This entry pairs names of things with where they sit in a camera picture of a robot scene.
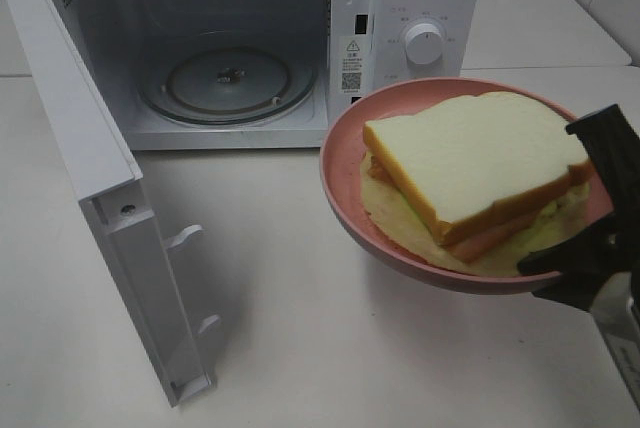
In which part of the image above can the glass microwave turntable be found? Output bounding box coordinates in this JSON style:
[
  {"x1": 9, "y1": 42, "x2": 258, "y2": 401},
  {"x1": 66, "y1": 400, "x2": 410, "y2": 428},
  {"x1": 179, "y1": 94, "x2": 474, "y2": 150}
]
[{"x1": 138, "y1": 32, "x2": 318, "y2": 127}]

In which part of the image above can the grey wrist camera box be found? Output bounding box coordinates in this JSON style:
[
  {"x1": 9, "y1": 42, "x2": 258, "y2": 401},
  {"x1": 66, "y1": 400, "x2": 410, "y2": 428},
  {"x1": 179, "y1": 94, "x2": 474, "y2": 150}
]
[{"x1": 589, "y1": 272, "x2": 639, "y2": 408}]

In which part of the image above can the white microwave door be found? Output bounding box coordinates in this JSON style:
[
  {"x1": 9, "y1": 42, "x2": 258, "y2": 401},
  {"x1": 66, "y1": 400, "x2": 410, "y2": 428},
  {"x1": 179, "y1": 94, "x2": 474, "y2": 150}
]
[{"x1": 6, "y1": 0, "x2": 220, "y2": 406}]

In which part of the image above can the white microwave oven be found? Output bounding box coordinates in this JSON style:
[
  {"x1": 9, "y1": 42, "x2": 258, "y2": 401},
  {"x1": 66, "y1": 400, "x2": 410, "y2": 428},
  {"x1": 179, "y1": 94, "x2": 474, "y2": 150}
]
[{"x1": 76, "y1": 0, "x2": 476, "y2": 151}]

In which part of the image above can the pink round plate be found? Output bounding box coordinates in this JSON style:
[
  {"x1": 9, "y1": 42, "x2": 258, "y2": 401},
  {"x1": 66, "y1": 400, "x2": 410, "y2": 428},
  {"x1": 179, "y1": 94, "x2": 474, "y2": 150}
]
[{"x1": 320, "y1": 77, "x2": 610, "y2": 294}]

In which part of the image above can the white bread sandwich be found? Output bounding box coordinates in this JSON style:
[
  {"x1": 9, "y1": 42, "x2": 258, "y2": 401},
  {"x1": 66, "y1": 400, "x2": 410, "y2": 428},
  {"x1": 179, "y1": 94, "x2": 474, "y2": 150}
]
[{"x1": 360, "y1": 92, "x2": 594, "y2": 278}]

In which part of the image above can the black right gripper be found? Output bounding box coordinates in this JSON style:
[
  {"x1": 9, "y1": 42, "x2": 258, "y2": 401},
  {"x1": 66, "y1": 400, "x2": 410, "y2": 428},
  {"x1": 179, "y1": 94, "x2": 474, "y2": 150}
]
[{"x1": 517, "y1": 104, "x2": 639, "y2": 312}]

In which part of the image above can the upper white power knob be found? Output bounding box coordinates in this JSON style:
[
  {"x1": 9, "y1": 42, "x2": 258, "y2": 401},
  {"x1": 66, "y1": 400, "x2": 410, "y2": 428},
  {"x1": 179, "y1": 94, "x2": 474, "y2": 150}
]
[{"x1": 404, "y1": 21, "x2": 443, "y2": 66}]

